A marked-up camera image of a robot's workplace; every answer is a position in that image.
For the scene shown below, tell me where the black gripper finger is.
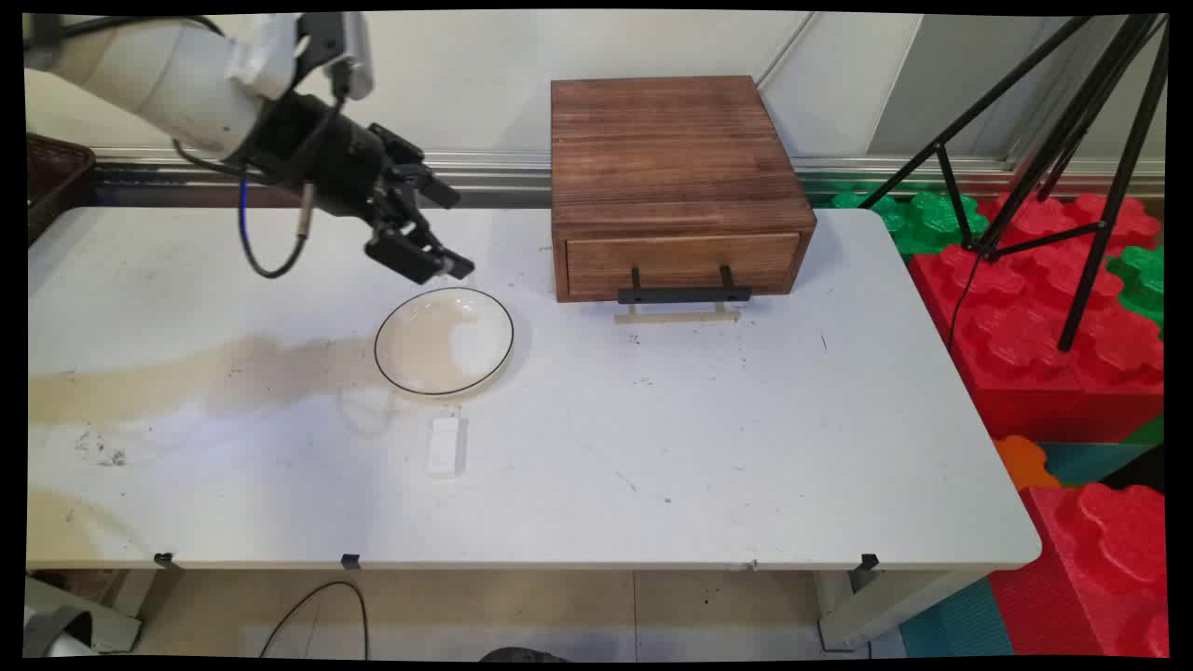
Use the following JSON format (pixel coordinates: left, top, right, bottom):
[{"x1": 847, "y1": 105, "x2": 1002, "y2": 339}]
[
  {"x1": 370, "y1": 123, "x2": 461, "y2": 210},
  {"x1": 364, "y1": 199, "x2": 476, "y2": 286}
]

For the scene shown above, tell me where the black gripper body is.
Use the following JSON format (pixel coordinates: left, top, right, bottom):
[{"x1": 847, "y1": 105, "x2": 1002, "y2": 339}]
[{"x1": 245, "y1": 91, "x2": 400, "y2": 222}]

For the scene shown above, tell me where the wooden drawer with black handle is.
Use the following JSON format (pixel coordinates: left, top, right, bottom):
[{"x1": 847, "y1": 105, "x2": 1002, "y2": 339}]
[{"x1": 565, "y1": 232, "x2": 803, "y2": 307}]

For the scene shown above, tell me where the white plate with black rim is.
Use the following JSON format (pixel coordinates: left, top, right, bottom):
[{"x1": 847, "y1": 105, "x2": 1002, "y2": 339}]
[{"x1": 373, "y1": 286, "x2": 515, "y2": 398}]

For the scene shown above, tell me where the brown wooden drawer cabinet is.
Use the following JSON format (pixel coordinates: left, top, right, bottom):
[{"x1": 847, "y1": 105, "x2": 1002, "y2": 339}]
[{"x1": 550, "y1": 75, "x2": 818, "y2": 304}]

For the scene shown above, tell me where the dark wicker basket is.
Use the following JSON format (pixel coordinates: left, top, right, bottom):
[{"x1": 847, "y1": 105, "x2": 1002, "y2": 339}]
[{"x1": 26, "y1": 133, "x2": 97, "y2": 245}]

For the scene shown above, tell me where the green foam block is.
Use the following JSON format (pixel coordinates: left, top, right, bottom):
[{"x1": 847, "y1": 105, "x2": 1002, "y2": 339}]
[
  {"x1": 1106, "y1": 244, "x2": 1166, "y2": 329},
  {"x1": 830, "y1": 190, "x2": 991, "y2": 258}
]

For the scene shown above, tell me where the white table leg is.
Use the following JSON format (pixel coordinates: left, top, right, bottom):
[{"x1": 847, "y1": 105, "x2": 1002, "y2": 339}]
[{"x1": 814, "y1": 566, "x2": 991, "y2": 652}]

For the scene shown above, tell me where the orange foam piece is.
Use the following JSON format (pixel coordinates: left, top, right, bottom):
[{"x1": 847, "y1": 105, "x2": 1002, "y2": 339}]
[{"x1": 993, "y1": 435, "x2": 1063, "y2": 492}]

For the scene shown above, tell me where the teal foam mat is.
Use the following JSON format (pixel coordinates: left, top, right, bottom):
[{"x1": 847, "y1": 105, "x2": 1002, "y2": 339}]
[
  {"x1": 1036, "y1": 442, "x2": 1166, "y2": 487},
  {"x1": 898, "y1": 576, "x2": 1015, "y2": 659}
]

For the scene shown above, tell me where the black tripod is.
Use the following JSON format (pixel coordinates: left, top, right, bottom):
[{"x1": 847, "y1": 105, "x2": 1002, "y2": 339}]
[{"x1": 857, "y1": 14, "x2": 1171, "y2": 353}]

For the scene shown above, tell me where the aluminium wall rail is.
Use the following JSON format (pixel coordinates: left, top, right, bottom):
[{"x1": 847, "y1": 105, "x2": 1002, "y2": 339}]
[{"x1": 91, "y1": 147, "x2": 1166, "y2": 210}]

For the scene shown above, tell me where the dark wrist camera box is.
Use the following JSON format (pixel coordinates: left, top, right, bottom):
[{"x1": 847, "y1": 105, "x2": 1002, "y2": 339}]
[{"x1": 298, "y1": 11, "x2": 375, "y2": 101}]

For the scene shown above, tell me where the white ribbed camera mount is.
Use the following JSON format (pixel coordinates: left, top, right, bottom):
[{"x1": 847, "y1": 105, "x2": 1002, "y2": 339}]
[{"x1": 226, "y1": 17, "x2": 304, "y2": 96}]

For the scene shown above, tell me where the black floor cable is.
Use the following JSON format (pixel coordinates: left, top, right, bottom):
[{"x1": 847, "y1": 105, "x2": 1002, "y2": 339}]
[{"x1": 259, "y1": 580, "x2": 371, "y2": 660}]

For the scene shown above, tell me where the grey base plate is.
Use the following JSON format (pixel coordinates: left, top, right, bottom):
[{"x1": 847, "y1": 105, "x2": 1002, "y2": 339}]
[{"x1": 23, "y1": 576, "x2": 143, "y2": 659}]

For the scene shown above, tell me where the thin black tripod cable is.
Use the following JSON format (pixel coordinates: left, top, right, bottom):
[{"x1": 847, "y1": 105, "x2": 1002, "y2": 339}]
[{"x1": 946, "y1": 247, "x2": 985, "y2": 353}]

